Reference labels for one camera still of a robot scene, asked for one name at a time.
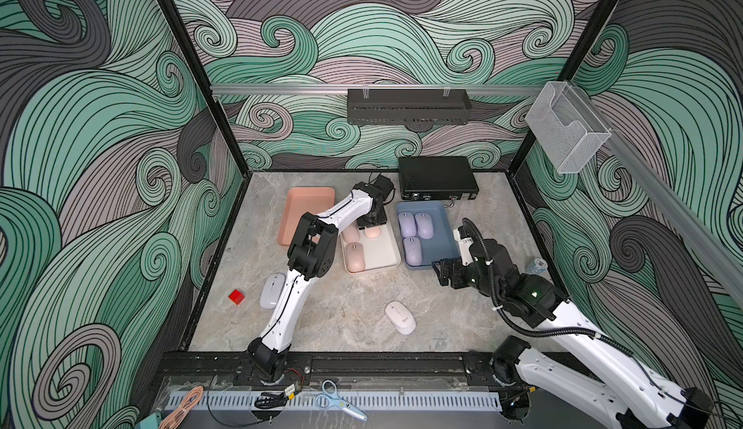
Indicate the blue handled scissors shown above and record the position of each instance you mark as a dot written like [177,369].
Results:
[329,398]

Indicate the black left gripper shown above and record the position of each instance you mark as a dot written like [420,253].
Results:
[382,220]

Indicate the blue storage tray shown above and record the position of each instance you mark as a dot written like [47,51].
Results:
[442,245]

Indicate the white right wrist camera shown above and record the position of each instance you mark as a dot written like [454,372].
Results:
[464,242]

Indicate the pink mouse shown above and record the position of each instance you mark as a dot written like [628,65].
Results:
[354,258]
[351,234]

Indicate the black ribbed briefcase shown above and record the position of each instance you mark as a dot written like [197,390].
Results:
[438,178]

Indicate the white slotted cable duct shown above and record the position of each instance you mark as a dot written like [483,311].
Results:
[436,401]

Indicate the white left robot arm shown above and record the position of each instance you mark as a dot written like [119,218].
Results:
[311,254]

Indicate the cream storage tray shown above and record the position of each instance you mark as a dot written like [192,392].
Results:
[381,253]

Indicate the white mouse with logo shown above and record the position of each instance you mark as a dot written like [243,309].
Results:
[400,317]

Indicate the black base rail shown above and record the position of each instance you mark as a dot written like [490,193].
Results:
[471,368]

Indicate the clear plastic wall holder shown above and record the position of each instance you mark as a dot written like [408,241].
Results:
[568,126]

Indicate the purple mouse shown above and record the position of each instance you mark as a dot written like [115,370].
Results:
[424,225]
[413,252]
[408,225]

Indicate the pink storage tray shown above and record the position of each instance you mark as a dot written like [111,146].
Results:
[299,201]

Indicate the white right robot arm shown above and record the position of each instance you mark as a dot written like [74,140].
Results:
[556,348]

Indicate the peach mouse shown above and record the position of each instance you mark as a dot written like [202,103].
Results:
[372,232]

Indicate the pale blue white mouse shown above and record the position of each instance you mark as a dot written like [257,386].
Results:
[272,291]

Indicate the aluminium wall rail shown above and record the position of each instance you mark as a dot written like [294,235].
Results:
[297,89]

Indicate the red small cube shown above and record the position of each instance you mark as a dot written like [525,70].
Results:
[237,297]

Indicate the black wall shelf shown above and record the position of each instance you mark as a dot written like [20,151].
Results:
[407,107]

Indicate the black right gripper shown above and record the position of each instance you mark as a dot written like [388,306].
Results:
[455,266]

